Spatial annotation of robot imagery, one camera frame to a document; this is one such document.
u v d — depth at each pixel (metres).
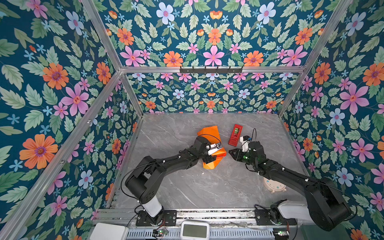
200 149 0.69
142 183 0.45
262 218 0.73
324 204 0.42
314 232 0.67
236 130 1.01
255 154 0.66
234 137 0.98
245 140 0.77
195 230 0.67
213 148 0.76
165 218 0.73
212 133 0.97
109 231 0.67
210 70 0.93
